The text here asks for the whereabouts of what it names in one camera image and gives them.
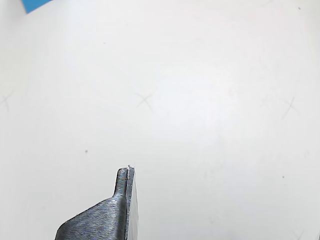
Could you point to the blue foam cube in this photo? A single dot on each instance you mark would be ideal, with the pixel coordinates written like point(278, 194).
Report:
point(33, 4)

